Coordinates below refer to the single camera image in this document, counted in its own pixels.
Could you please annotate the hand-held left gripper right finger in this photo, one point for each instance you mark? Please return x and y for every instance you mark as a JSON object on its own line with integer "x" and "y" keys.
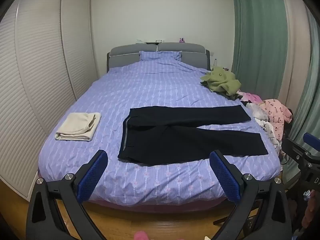
{"x": 225, "y": 178}

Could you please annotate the small pink toy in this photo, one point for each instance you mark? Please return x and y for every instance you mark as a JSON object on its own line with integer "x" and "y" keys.
{"x": 182, "y": 40}

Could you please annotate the purple striped pillow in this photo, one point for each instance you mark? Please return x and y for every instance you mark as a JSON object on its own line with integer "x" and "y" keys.
{"x": 160, "y": 55}

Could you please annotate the purple striped bed cover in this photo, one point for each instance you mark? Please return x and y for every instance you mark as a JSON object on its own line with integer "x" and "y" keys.
{"x": 155, "y": 90}

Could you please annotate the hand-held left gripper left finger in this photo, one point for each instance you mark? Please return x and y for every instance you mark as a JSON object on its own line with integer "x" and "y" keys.
{"x": 92, "y": 176}

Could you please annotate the white louvered wardrobe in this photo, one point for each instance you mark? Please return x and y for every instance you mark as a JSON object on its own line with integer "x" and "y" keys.
{"x": 37, "y": 80}

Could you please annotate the pink slipper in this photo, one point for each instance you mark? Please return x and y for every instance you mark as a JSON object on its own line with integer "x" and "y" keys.
{"x": 141, "y": 236}

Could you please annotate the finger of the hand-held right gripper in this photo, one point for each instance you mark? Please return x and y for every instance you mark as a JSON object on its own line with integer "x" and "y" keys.
{"x": 311, "y": 141}

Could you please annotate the small white box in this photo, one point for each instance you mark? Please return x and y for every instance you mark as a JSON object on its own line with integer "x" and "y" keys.
{"x": 159, "y": 41}

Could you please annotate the beige curtain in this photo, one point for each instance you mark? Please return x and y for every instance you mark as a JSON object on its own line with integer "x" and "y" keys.
{"x": 295, "y": 50}

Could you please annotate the olive green garment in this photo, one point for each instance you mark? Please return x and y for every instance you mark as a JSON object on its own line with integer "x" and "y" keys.
{"x": 221, "y": 81}

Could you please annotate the person's right hand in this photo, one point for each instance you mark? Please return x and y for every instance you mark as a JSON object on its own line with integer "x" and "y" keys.
{"x": 312, "y": 208}

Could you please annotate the folded cream cloth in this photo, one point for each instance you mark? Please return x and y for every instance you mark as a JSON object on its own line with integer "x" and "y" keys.
{"x": 80, "y": 126}

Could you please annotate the grey bed headboard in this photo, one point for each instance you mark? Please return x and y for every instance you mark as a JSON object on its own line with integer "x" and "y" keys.
{"x": 135, "y": 52}

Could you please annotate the pile of light clothes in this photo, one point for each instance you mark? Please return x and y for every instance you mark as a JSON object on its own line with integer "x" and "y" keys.
{"x": 261, "y": 116}

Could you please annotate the black pants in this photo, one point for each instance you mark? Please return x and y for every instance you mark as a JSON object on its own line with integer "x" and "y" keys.
{"x": 162, "y": 136}

